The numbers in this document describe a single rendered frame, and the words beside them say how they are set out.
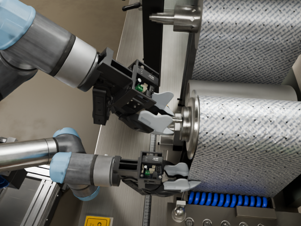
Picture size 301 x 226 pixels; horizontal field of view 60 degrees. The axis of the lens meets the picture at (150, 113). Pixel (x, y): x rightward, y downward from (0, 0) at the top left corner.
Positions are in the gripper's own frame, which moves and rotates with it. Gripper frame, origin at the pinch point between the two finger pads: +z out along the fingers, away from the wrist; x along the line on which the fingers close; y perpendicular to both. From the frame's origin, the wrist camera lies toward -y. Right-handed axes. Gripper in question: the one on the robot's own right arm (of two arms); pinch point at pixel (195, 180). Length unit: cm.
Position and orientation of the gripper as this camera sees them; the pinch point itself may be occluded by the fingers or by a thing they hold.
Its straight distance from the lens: 68.1
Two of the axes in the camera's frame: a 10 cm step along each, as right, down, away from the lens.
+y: 0.0, -5.9, -8.1
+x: 0.8, -8.1, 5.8
